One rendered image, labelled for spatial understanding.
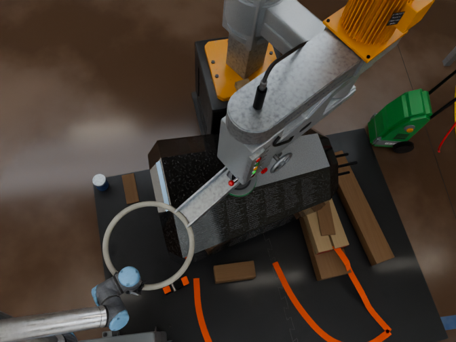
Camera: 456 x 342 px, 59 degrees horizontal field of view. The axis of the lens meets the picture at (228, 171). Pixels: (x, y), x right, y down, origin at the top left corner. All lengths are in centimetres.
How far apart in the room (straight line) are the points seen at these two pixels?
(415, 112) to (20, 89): 330
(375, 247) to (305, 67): 190
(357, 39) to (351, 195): 175
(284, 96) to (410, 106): 187
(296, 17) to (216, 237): 135
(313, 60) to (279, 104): 28
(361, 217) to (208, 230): 138
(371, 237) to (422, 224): 53
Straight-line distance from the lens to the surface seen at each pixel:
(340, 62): 189
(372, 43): 196
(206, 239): 254
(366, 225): 338
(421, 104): 345
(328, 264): 319
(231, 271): 305
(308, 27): 228
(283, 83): 176
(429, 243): 371
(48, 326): 175
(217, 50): 302
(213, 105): 281
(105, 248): 226
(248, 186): 242
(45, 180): 357
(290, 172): 253
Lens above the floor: 315
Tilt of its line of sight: 68 degrees down
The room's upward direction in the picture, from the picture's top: 11 degrees clockwise
